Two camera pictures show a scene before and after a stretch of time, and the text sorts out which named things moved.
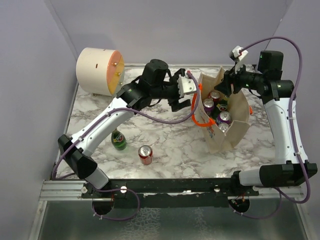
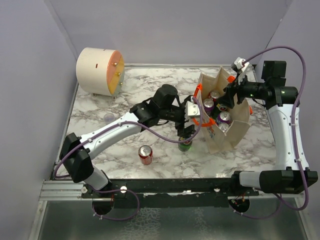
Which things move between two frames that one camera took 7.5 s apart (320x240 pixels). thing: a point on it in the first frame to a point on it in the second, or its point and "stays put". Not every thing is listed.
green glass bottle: [221, 106] stays put
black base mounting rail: [203, 192] stays put
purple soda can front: [223, 127] stays put
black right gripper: [230, 78] to [228, 98]
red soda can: [215, 95] stays put
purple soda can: [223, 117] stays put
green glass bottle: [118, 139] to [186, 146]
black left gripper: [174, 80] to [179, 125]
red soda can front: [145, 153] stays put
